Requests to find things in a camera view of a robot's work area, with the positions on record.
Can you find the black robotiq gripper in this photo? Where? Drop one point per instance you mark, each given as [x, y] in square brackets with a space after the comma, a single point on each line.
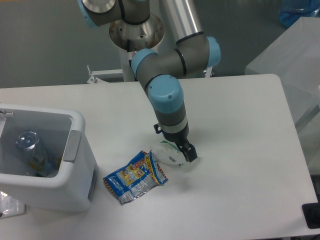
[180, 139]

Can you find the white plastic bag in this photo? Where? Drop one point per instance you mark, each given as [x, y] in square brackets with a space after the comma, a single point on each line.
[168, 153]

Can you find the blue snack wrapper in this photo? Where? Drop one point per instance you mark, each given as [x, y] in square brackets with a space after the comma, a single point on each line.
[139, 176]

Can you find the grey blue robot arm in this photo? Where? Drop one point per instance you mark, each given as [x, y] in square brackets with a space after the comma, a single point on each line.
[158, 74]

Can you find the white trash can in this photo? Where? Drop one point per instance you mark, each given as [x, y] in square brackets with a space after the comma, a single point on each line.
[71, 187]

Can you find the black device at edge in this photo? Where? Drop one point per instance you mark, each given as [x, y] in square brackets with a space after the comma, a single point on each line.
[311, 213]

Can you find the clear plastic bottle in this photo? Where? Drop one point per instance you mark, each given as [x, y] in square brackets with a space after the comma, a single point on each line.
[36, 153]

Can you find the blue water jug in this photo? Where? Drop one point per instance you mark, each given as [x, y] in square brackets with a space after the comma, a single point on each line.
[291, 10]

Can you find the clear plastic bag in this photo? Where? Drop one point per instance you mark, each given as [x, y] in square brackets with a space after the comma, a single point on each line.
[10, 207]

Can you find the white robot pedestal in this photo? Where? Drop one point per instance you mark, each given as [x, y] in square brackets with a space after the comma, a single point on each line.
[132, 38]

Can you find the white metal base frame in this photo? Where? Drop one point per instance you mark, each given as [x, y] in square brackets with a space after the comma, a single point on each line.
[105, 75]

